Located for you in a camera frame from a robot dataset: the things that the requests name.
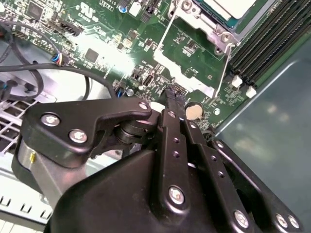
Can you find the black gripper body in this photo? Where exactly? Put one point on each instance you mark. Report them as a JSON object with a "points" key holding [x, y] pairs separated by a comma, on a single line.
{"points": [[109, 201]]}

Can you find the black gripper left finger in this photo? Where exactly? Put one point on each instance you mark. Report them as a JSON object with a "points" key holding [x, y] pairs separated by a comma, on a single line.
{"points": [[73, 116]]}

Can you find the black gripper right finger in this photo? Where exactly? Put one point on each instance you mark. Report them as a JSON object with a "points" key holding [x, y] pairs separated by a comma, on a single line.
{"points": [[218, 174]]}

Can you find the metal socket cover frame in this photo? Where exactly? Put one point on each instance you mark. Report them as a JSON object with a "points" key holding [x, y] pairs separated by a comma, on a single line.
{"points": [[170, 64]]}

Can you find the silver square CPU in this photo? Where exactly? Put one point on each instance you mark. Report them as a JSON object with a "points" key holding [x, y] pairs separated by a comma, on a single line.
{"points": [[230, 6]]}

